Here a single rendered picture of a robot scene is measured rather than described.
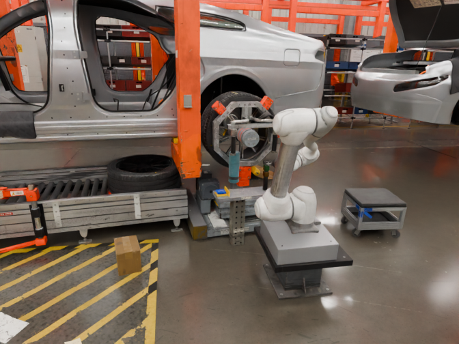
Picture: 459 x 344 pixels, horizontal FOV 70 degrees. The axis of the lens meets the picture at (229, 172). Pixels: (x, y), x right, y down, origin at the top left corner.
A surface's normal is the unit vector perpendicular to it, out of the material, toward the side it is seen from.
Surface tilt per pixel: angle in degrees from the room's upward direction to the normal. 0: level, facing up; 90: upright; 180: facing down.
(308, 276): 90
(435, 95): 90
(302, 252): 90
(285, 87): 90
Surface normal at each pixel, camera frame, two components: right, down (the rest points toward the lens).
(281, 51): 0.29, 0.32
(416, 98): -0.63, 0.23
